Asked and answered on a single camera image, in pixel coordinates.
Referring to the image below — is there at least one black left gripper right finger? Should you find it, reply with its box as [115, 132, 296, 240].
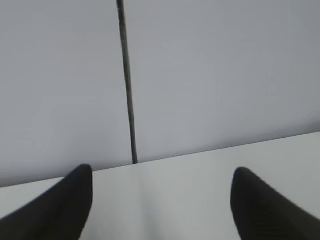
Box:
[231, 167, 320, 240]

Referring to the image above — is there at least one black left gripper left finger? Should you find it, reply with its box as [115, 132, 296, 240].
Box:
[0, 164, 93, 240]

